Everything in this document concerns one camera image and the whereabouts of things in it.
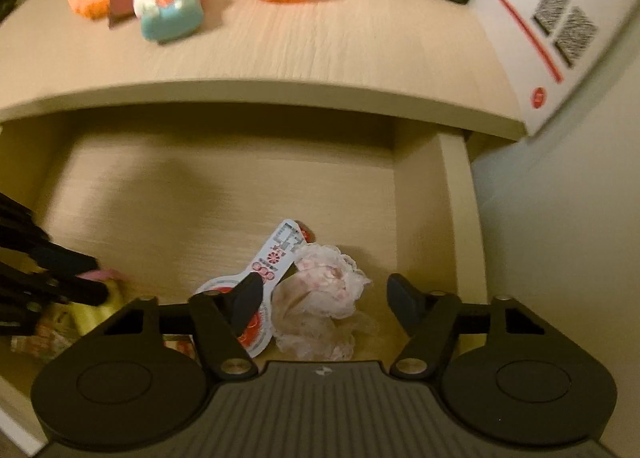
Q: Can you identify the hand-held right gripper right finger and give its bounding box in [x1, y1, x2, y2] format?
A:
[387, 273, 546, 381]

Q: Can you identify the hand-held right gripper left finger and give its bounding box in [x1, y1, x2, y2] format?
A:
[102, 272, 264, 381]

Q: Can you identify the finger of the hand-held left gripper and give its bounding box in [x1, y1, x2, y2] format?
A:
[0, 262, 111, 334]
[0, 193, 98, 275]

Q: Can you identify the white red paddle-shaped card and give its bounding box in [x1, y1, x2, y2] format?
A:
[192, 219, 315, 359]

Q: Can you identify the white pink lace cloth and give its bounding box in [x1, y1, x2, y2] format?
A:
[270, 243, 381, 361]

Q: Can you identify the white desk drawer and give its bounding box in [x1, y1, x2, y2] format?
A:
[0, 111, 490, 458]

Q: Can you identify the small orange toy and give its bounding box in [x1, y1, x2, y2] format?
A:
[67, 0, 112, 19]

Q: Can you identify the blue white pink round toy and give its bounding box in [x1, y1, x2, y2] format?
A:
[132, 0, 211, 44]

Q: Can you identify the white card with red print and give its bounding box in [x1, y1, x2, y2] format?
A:
[472, 0, 635, 138]

